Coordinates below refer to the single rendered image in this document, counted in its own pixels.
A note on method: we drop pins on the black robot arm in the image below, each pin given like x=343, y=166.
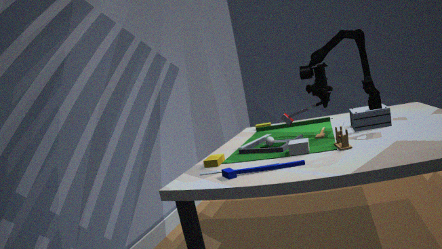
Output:
x=317, y=57

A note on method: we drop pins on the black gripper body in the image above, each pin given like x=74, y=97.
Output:
x=322, y=86

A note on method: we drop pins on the white golf ball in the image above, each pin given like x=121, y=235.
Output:
x=270, y=140

